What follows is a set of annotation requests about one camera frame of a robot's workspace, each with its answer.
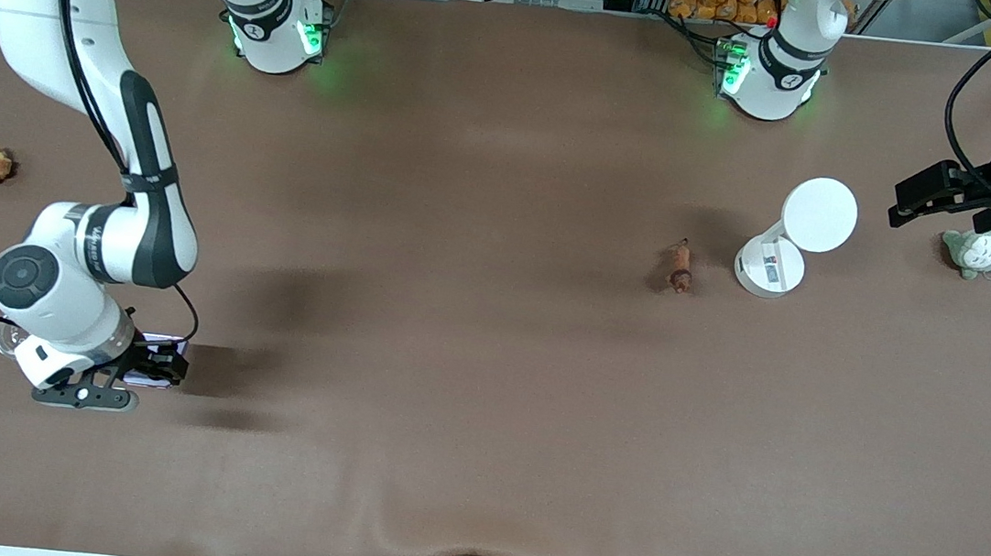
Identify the grey Totoro plush toy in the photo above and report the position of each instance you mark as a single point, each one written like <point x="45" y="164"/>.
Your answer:
<point x="977" y="257"/>

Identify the brown lion statue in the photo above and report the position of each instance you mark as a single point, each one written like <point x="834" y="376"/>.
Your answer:
<point x="680" y="274"/>

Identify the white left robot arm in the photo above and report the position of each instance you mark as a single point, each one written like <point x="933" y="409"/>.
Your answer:
<point x="779" y="78"/>

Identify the white round-headed stand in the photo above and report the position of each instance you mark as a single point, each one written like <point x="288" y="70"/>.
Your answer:
<point x="820" y="215"/>

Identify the purple flip phone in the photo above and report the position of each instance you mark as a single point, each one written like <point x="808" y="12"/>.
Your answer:
<point x="162" y="338"/>

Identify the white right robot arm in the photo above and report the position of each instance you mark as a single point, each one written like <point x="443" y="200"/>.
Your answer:
<point x="53" y="20"/>

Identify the clear plastic cup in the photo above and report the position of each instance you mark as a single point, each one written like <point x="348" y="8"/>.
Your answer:
<point x="3" y="339"/>

